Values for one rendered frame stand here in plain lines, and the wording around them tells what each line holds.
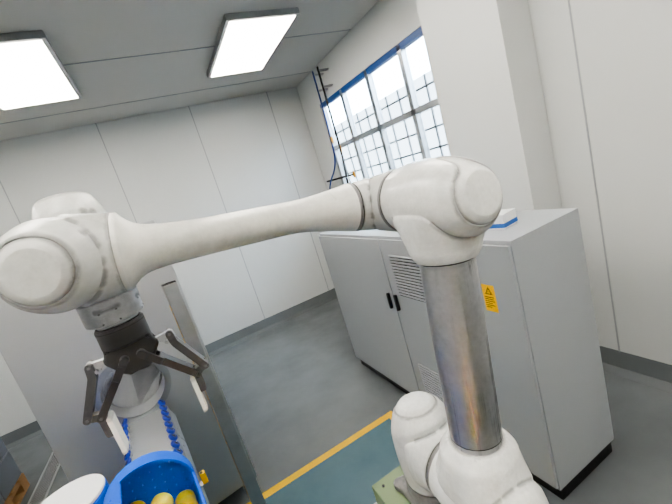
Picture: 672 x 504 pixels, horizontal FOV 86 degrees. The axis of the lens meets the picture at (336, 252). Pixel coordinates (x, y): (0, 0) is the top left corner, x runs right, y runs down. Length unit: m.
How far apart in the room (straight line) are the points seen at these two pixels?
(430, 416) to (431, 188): 0.57
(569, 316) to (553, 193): 1.13
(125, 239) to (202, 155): 5.12
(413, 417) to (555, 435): 1.43
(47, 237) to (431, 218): 0.48
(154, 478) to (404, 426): 0.95
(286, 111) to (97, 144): 2.59
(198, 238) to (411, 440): 0.68
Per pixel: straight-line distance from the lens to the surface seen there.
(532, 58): 3.02
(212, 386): 1.89
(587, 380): 2.42
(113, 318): 0.66
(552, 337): 2.09
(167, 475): 1.60
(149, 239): 0.51
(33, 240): 0.46
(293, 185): 5.84
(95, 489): 1.97
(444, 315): 0.67
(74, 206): 0.65
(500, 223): 1.98
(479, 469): 0.82
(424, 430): 0.95
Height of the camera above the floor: 1.94
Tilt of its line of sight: 12 degrees down
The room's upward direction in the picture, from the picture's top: 17 degrees counter-clockwise
